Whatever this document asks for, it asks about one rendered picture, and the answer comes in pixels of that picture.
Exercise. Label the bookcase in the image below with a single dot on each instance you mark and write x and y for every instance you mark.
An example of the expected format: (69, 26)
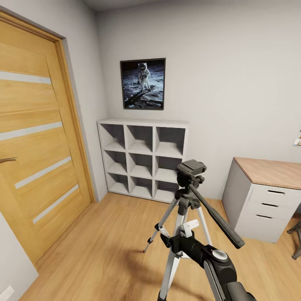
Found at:
(130, 168)

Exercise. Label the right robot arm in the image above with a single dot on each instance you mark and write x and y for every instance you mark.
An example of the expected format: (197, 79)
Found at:
(219, 268)

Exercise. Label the desk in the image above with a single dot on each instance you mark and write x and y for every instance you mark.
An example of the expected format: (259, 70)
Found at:
(261, 196)

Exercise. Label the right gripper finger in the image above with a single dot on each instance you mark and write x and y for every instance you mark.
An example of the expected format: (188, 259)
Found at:
(166, 240)

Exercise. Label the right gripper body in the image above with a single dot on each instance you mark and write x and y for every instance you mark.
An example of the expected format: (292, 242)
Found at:
(181, 243)

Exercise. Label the camera tripod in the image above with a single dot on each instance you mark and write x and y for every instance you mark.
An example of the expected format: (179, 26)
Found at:
(185, 197)

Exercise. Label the painting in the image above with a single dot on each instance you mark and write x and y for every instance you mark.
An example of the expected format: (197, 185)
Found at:
(143, 83)

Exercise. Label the door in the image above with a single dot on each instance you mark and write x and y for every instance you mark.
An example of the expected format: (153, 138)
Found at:
(45, 181)

